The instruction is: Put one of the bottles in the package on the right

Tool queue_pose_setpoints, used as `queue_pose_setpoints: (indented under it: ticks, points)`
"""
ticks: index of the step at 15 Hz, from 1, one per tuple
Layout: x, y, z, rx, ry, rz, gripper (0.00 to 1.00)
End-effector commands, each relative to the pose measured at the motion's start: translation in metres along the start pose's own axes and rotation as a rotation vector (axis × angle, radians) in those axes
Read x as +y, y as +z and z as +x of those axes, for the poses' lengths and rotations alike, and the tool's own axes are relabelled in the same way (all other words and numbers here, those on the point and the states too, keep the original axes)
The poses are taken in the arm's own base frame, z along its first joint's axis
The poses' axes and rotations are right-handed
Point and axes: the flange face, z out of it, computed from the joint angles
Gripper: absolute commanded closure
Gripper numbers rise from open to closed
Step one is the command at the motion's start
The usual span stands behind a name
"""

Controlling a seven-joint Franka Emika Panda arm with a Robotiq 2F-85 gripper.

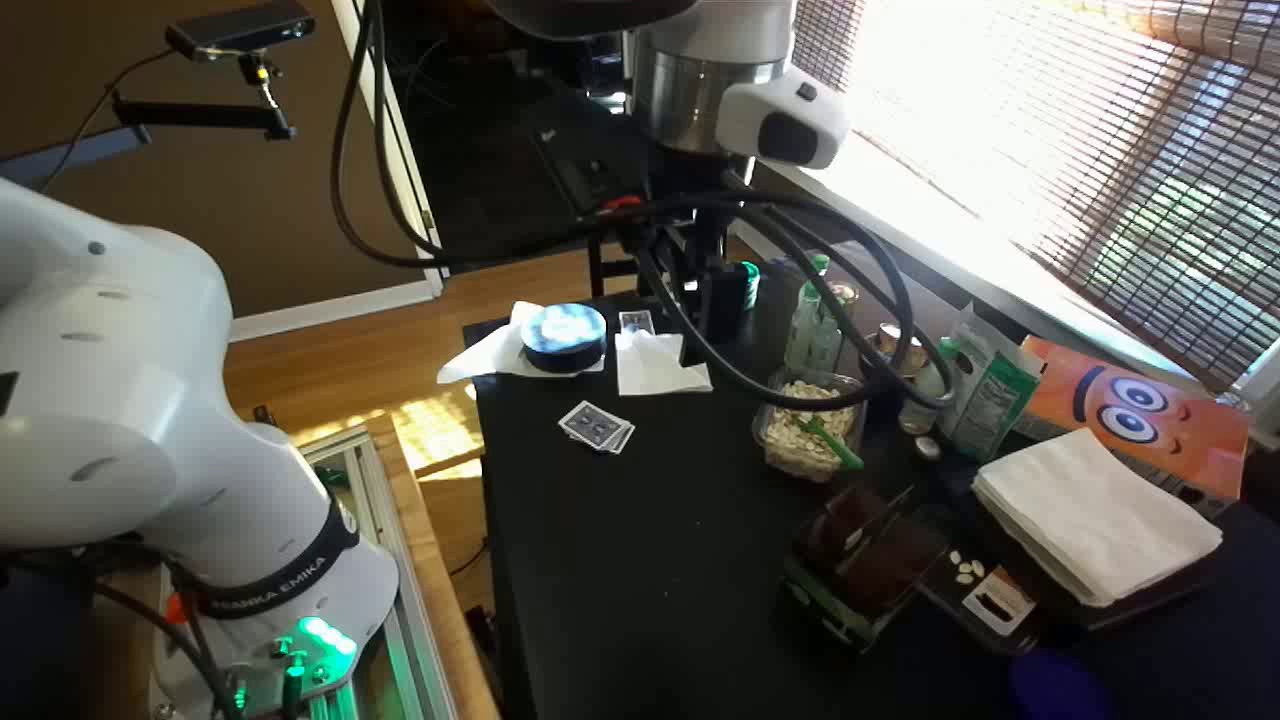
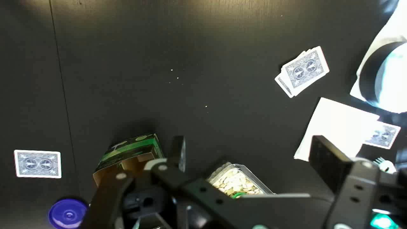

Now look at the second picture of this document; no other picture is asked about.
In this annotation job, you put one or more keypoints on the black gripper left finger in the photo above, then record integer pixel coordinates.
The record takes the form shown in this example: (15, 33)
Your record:
(127, 195)

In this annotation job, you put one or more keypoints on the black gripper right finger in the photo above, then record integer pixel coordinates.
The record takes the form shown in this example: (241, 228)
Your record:
(338, 178)

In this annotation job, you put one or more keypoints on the dark green cardboard bottle package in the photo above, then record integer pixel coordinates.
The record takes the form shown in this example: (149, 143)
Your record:
(131, 148)

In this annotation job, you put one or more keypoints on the beige paper sheet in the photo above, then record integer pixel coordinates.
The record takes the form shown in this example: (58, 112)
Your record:
(337, 127)

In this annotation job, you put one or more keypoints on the single blue playing card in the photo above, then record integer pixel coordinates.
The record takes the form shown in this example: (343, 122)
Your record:
(383, 135)
(38, 163)

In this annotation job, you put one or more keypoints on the clear plastic food container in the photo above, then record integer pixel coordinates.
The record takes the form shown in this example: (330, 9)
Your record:
(235, 181)

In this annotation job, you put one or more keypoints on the deck of blue playing cards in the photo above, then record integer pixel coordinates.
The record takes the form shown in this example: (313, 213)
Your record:
(302, 72)

